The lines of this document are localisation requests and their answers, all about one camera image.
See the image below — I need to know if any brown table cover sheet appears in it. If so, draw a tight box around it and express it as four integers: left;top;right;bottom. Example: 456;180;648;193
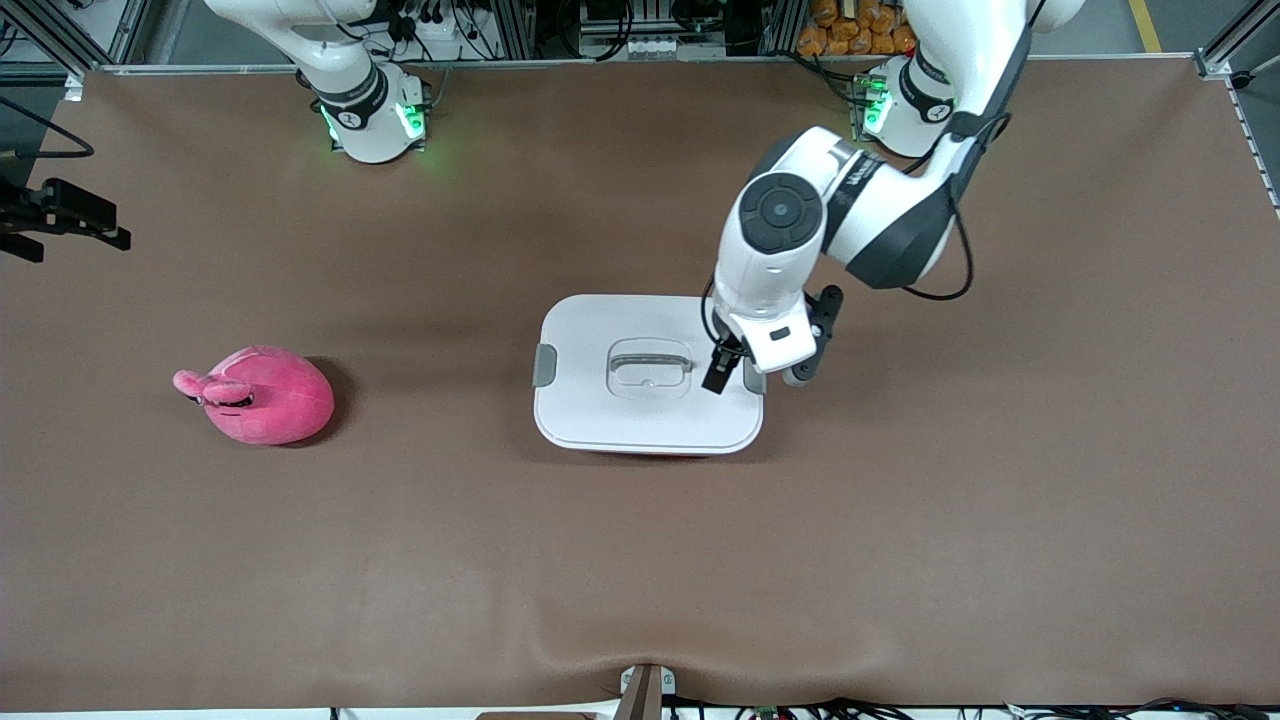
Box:
0;60;1280;713

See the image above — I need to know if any pink plush toy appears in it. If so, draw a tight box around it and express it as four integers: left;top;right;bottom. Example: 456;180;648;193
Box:
172;345;335;447

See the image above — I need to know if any orange packaged snacks pile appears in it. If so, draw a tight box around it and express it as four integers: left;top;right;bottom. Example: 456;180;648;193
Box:
797;0;916;58

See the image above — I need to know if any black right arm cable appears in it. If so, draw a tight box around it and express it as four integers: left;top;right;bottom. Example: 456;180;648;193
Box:
0;95;96;161

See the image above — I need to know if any slanted aluminium frame post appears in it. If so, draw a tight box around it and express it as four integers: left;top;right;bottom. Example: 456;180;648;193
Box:
1195;0;1280;81
0;0;151;83

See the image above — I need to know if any white power strip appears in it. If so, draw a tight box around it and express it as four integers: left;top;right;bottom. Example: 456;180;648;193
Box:
410;5;471;46

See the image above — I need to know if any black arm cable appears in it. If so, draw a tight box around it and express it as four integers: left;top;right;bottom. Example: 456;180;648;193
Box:
0;95;96;161
900;110;976;301

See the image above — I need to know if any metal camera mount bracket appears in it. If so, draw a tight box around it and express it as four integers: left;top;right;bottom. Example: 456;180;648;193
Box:
615;663;677;720

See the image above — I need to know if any white box lid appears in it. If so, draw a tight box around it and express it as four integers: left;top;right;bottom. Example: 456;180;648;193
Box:
533;294;767;456

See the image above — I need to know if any upright aluminium frame post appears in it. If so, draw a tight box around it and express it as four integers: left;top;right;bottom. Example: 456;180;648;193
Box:
760;0;806;56
490;0;541;59

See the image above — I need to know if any short aluminium side rail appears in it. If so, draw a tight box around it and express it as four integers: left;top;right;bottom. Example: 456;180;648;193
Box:
1225;75;1280;216

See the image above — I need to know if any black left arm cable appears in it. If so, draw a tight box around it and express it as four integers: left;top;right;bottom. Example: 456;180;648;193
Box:
900;110;976;301

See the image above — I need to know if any long aluminium table rail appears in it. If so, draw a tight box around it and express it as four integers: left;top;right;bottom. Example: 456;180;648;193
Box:
100;55;1201;74

